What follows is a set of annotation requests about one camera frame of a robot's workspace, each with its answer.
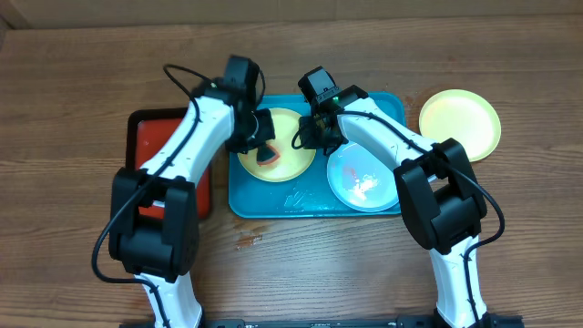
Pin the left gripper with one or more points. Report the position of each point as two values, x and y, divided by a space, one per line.
267 132

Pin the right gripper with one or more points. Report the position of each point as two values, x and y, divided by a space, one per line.
313 140

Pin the yellow-green plate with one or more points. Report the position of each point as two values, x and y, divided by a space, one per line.
290 162
465 116

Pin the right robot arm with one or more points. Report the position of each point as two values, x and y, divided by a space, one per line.
441 203

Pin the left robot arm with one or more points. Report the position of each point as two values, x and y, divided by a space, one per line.
154 230

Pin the blue plastic tray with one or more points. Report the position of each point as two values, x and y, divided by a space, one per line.
309 195

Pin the red and black tray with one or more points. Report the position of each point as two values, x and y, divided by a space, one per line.
148 131

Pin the light blue plate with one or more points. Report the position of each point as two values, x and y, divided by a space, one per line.
361 181

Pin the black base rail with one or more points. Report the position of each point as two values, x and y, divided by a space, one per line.
402 321

